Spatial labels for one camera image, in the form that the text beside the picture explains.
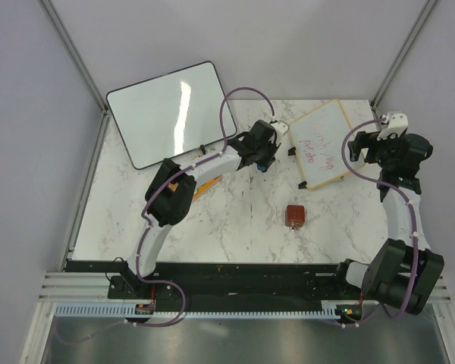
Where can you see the orange picture card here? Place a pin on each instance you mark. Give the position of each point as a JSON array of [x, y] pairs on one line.
[[201, 189]]

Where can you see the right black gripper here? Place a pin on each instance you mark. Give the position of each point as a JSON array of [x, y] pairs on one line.
[[363, 140]]

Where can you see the small yellow framed whiteboard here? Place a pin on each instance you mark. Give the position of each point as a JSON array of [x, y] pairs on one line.
[[316, 135]]

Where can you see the light blue cable duct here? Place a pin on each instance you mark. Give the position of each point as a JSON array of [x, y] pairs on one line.
[[135, 311]]

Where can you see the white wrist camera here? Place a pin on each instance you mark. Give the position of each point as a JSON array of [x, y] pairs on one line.
[[393, 125], [281, 129]]

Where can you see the aluminium rail frame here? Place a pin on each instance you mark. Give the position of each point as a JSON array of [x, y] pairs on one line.
[[74, 287]]

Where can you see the large black framed whiteboard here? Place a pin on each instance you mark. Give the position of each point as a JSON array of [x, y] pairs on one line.
[[170, 115]]

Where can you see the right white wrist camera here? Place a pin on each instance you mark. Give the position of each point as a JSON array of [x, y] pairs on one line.
[[393, 125]]

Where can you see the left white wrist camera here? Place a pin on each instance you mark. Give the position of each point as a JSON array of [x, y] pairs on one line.
[[281, 129]]

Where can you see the brown square box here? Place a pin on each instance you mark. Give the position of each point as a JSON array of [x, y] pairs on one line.
[[295, 216]]

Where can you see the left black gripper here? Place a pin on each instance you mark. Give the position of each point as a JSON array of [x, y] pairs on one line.
[[273, 145]]

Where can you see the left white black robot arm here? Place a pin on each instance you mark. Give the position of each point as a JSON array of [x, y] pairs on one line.
[[170, 195]]

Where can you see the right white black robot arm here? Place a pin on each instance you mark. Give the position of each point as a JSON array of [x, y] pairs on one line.
[[405, 271]]

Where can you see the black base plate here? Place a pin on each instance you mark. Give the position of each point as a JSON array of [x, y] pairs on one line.
[[175, 285]]

